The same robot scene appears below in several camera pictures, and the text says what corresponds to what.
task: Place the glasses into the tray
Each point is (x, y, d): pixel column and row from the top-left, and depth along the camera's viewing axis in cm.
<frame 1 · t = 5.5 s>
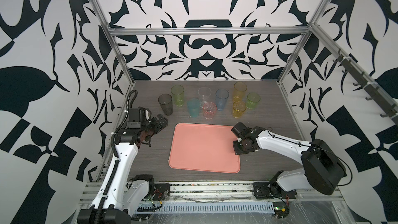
left hand: (161, 122, 78), fingers open
right hand: (238, 149, 86), fingers closed
short yellow glass: (238, 108, 104), point 3 cm above the table
tall yellow glass: (239, 92, 104), point 9 cm above the table
short green glass: (253, 98, 106), point 5 cm above the table
tall blue glass: (222, 95, 98), point 13 cm above the table
tall dark grey glass: (166, 102, 97), point 11 cm above the table
tall green glass: (178, 92, 98), point 14 cm above the table
tall clear glass: (203, 93, 99), point 13 cm above the table
teal glass: (194, 104, 96), point 11 cm above the table
short pink glass: (209, 109, 102), point 4 cm above the table
pink tray: (203, 147, 94), on the table

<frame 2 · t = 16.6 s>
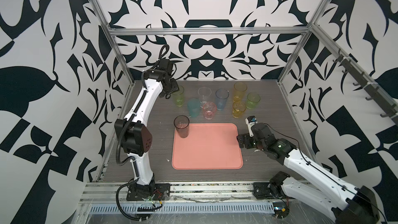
left hand: (171, 86, 85), fingers open
right hand: (245, 134, 81), fingers open
tall dark grey glass: (181, 123, 91), point 8 cm above the table
the other named things where they were.

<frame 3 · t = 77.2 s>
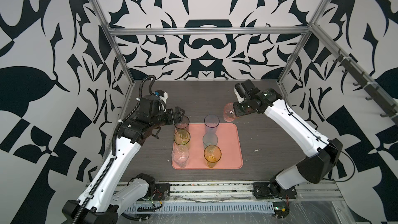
left hand: (176, 109, 71), fingers open
right hand: (238, 108, 78), fingers closed
tall yellow glass: (216, 154, 74), point 14 cm above the table
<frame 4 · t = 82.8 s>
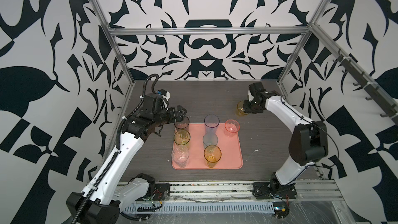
left hand: (179, 109, 72), fingers open
right hand: (248, 107, 91), fingers closed
